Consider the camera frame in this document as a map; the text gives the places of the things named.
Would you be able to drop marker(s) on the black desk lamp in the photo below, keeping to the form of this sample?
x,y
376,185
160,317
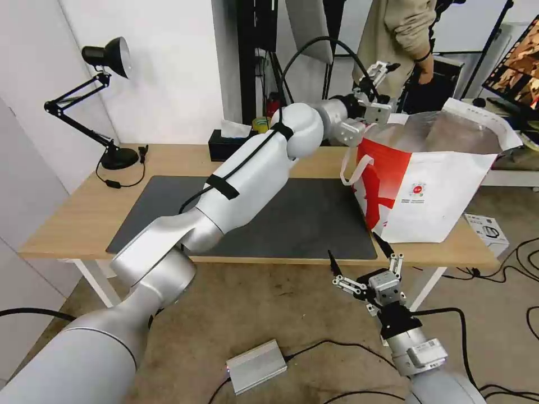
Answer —
x,y
118,50

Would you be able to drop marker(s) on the red white takeout bag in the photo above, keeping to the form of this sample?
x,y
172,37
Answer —
x,y
438,185

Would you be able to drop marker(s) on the black tissue box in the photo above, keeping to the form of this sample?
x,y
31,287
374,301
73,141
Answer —
x,y
223,145

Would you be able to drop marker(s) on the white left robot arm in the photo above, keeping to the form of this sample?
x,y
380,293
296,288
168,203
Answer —
x,y
252,168

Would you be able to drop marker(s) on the black desk mat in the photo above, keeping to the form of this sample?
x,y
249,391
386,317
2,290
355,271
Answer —
x,y
303,219

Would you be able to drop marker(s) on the white board panel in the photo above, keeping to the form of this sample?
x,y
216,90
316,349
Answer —
x,y
467,25

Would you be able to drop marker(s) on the white printed carton box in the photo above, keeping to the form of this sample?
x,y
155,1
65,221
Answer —
x,y
488,229

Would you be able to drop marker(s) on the silver metal power box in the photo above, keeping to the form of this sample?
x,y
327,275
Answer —
x,y
257,366

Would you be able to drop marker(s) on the grey softbox light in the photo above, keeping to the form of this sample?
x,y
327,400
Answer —
x,y
311,25

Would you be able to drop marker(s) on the black light stand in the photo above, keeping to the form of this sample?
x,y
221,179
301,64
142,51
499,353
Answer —
x,y
257,50

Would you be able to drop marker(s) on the wooden table white legs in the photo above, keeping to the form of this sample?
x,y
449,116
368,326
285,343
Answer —
x,y
84,210

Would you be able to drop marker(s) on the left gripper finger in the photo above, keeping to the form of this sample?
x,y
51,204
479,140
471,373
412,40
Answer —
x,y
378,72
390,104

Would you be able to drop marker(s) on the person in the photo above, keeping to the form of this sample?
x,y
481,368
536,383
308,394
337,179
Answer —
x,y
379,33

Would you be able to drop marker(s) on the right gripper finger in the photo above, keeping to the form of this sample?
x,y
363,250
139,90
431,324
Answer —
x,y
349,285
394,265

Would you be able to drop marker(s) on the green yellow tape roll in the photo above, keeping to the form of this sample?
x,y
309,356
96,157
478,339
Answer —
x,y
261,125

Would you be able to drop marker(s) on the black equipment case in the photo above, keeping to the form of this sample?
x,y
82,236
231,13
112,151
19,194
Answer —
x,y
446,84

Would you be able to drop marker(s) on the computer monitor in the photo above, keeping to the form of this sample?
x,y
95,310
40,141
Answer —
x,y
516,63

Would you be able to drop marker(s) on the small red canister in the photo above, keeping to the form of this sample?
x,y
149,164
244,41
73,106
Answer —
x,y
273,108

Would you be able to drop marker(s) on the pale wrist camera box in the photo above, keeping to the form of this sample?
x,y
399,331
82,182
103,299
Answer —
x,y
377,113
385,289

